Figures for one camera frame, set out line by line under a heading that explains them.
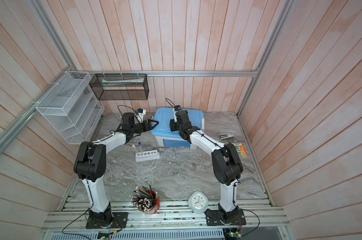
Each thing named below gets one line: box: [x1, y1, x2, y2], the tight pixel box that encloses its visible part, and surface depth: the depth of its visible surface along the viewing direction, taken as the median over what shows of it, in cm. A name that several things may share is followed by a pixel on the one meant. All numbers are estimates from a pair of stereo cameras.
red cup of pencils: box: [129, 181, 160, 215], surface depth 69 cm
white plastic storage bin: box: [154, 135, 198, 150], surface depth 97 cm
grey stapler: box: [219, 133, 235, 141], surface depth 106 cm
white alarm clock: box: [188, 191, 209, 214], surface depth 78 cm
